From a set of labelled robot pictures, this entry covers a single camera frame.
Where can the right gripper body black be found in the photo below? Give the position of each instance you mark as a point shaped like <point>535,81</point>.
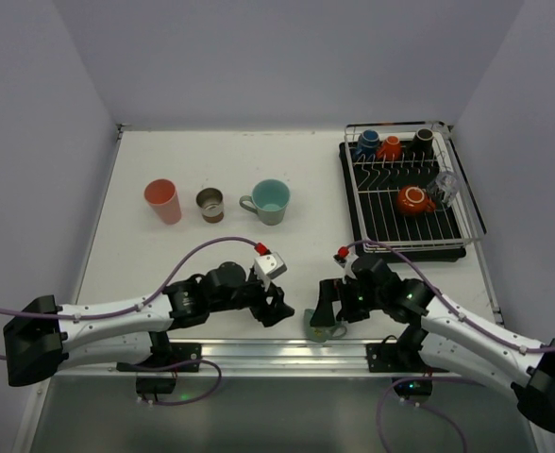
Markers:
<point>332,302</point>

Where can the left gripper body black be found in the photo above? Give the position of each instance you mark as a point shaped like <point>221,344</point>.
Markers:
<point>268,305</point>

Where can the pale green mug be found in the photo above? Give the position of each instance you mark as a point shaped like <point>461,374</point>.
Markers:
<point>321,334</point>
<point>269,200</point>

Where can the steel cup with cork base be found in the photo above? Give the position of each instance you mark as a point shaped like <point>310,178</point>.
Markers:
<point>210,202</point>

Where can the red glazed round cup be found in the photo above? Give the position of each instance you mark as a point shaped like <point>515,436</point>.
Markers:
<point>412,201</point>

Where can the pink plastic cup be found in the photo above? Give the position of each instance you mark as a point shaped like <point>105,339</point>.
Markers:
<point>161,196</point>

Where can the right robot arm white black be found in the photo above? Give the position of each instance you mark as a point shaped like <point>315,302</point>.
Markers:
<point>440,334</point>

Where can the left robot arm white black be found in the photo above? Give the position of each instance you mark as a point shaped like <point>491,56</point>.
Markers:
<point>46,337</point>

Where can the black drip tray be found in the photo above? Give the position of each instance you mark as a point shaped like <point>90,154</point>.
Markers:
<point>371,188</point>

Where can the clear glass cup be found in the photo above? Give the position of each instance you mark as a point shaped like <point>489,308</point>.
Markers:
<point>443,189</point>

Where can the blue cup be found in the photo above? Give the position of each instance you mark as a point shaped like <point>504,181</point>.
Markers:
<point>367,144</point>

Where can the orange cup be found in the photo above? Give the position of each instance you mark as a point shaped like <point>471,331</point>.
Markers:
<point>391,149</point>

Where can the black cup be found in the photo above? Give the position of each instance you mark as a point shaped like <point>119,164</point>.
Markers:
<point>422,141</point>

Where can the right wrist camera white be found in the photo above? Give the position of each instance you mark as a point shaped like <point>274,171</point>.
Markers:
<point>345,258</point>

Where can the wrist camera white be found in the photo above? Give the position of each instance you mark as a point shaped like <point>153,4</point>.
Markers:
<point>268,265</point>
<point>345,258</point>

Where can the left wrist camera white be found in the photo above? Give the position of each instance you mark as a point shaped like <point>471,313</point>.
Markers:
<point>268,265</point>

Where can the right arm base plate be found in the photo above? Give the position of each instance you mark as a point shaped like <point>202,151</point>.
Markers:
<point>392,355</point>

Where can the aluminium mounting rail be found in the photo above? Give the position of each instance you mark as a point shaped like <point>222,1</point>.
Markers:
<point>277,356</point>

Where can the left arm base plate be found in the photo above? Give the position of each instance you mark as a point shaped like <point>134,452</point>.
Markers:
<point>178,357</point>

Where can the wire dish rack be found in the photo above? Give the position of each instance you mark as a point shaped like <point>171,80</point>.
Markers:
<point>464,204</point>

